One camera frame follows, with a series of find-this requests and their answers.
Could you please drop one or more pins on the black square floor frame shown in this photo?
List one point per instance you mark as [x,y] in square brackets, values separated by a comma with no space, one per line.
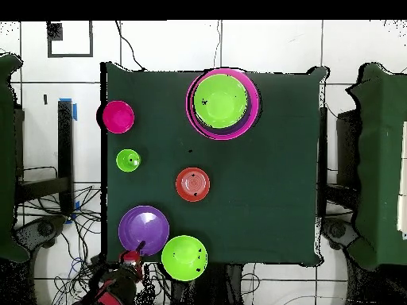
[54,31]

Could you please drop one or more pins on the black stand with blue tape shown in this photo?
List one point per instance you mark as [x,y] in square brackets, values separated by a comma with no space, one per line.
[65,143]

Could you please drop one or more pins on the white panel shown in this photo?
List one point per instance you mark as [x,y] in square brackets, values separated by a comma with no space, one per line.
[403,178]

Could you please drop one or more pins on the green-covered side table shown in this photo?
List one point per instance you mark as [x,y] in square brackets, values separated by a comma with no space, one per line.
[388,95]
[6,159]

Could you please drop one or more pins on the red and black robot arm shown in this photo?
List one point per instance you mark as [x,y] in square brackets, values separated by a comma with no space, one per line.
[117,286]

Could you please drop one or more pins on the dark green tablecloth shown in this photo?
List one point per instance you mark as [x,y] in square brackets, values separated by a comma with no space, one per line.
[152,89]

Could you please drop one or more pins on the large pink plastic bowl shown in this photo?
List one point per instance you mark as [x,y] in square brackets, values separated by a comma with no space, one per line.
[254,95]

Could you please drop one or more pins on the purple plastic bowl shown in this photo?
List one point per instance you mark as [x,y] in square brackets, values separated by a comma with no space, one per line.
[144,228]
[243,126]

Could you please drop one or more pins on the small orange-red plastic bowl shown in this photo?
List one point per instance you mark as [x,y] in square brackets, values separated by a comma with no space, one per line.
[192,184]

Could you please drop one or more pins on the black metal stand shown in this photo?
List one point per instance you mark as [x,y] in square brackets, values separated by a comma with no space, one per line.
[346,143]

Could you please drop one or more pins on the green plastic bowl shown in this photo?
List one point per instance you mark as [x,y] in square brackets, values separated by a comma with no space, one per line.
[220,101]
[184,258]

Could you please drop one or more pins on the small red-pink plastic bowl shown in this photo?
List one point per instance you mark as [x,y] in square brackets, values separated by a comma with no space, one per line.
[118,117]

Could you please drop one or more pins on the green plastic cup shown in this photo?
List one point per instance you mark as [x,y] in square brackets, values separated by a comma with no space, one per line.
[128,160]

